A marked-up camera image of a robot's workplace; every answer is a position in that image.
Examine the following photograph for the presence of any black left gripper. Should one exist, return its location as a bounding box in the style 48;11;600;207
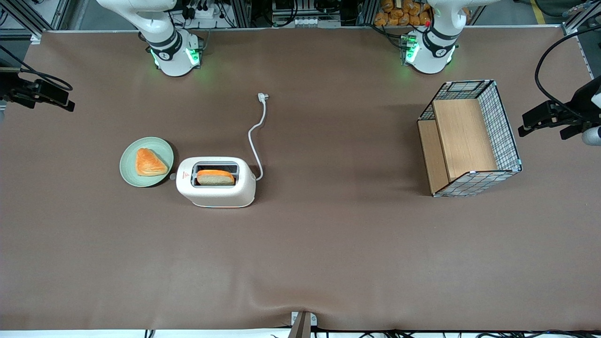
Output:
518;75;601;140

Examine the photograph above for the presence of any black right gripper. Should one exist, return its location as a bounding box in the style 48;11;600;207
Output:
0;69;76;112

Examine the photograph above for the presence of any white two-slot toaster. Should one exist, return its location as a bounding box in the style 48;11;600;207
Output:
169;156;257;208

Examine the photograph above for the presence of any pale green round plate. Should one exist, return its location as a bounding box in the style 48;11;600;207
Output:
119;137;175;188

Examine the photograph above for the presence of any orange triangular pastry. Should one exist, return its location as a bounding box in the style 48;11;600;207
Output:
135;148;169;177

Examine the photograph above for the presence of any white power strip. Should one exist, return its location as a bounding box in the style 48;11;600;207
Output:
181;0;231;19

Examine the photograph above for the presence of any pile of orange bread rolls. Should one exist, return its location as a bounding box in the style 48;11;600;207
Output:
374;0;432;27

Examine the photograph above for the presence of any toast bread slice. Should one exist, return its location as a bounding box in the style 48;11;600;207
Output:
196;169;236;186

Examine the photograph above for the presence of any brown table cover mat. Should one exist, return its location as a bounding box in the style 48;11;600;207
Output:
0;26;601;332

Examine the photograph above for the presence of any control electronics box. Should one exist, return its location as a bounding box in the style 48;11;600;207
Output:
271;0;342;28

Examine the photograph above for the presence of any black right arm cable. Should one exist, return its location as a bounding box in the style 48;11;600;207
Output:
0;44;74;92

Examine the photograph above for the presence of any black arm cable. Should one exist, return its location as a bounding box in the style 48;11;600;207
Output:
535;23;601;119
0;44;74;92

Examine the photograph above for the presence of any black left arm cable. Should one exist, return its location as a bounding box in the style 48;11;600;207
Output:
535;23;601;119

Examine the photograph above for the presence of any aluminium frame profile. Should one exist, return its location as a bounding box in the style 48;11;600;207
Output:
0;0;64;45
561;0;601;36

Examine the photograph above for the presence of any wire basket with wooden panels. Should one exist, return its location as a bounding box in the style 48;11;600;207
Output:
417;79;523;198

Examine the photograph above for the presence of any white toaster power cord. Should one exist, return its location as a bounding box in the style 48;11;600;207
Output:
247;92;270;182

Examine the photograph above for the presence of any camera mounting post with bracket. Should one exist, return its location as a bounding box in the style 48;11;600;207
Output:
287;311;318;338

